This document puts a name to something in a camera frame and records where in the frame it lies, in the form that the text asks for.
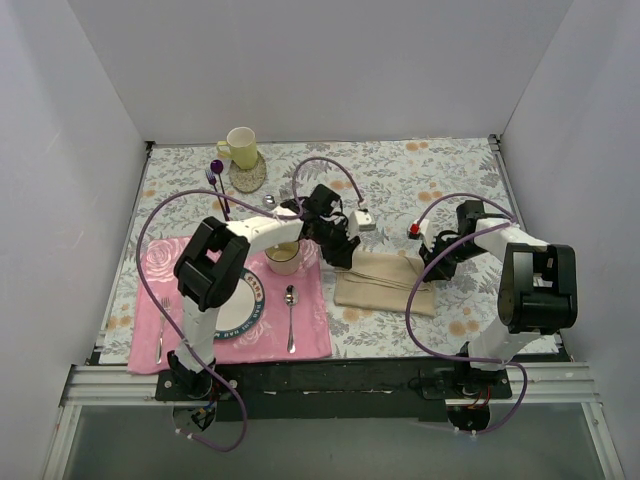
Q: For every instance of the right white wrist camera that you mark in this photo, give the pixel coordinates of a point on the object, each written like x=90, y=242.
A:
x=423, y=231

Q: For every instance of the white plate teal rim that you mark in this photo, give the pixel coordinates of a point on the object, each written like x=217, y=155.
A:
x=243, y=310

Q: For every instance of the purple plastic spoon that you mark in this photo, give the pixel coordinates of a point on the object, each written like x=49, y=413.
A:
x=217, y=168

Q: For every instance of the cream mug dark rim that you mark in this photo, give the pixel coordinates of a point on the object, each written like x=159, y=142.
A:
x=284, y=259

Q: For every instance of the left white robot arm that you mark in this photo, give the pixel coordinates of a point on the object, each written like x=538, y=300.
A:
x=210, y=267

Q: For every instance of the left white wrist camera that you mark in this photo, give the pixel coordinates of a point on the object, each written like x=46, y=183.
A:
x=360, y=221

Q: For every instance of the pink floral placemat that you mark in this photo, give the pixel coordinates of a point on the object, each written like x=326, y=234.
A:
x=267, y=340

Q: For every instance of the purple plastic fork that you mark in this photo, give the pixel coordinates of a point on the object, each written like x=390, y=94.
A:
x=212, y=180

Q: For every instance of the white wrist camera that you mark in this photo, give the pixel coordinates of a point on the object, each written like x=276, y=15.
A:
x=423, y=231
x=360, y=221

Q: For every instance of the silver spoon on placemat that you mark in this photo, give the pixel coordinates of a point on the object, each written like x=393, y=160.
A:
x=291, y=299

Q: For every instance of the beige linen napkin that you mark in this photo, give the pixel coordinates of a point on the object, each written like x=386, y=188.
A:
x=379, y=282

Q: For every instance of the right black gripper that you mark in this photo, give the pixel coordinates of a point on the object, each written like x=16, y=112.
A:
x=438, y=258

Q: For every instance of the yellow mug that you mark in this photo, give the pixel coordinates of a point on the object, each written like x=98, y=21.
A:
x=240, y=146

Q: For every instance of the floral tablecloth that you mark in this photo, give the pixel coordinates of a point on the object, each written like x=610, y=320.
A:
x=400, y=180

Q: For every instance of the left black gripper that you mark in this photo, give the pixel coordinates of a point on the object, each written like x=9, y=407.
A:
x=338, y=247

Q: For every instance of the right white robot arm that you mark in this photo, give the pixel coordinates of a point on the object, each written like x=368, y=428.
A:
x=537, y=293

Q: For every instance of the silver fork on placemat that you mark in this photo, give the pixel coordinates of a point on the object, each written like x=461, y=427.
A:
x=166, y=305

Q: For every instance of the woven round coaster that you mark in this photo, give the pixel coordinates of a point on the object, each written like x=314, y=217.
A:
x=248, y=180

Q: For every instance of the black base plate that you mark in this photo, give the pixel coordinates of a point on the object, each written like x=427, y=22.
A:
x=410, y=388

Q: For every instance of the silver fork on tablecloth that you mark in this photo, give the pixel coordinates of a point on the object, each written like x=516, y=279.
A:
x=285, y=194

